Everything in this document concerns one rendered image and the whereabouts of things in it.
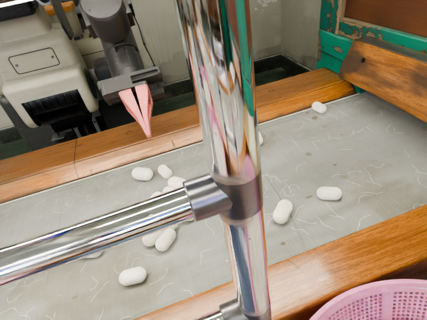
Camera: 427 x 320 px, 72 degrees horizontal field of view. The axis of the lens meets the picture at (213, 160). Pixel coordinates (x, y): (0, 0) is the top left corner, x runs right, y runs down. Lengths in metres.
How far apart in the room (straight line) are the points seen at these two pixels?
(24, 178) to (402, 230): 0.58
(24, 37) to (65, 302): 0.79
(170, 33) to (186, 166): 2.00
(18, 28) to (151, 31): 1.51
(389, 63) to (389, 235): 0.30
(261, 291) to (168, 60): 2.37
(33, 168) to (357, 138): 0.58
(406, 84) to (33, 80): 0.91
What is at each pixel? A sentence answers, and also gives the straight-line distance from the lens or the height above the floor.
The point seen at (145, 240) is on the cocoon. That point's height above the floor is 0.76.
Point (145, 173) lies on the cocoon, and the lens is 0.50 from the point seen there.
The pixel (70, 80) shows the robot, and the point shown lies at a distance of 0.99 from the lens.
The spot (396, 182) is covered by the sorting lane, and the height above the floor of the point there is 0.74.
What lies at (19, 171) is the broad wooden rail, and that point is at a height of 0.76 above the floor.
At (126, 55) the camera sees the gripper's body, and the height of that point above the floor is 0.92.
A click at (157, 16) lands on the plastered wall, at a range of 2.43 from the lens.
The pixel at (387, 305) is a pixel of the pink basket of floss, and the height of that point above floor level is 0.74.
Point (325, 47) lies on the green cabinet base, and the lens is 0.77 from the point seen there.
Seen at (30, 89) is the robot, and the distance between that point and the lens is 1.01.
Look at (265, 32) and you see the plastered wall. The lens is 2.72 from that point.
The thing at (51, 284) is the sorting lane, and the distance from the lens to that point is 0.45.
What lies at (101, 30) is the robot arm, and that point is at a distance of 0.51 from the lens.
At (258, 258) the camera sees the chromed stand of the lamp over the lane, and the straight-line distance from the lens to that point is 0.17.
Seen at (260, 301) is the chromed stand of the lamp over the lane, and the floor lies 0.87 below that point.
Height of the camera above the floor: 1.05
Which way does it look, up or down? 37 degrees down
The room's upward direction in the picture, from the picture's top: 11 degrees counter-clockwise
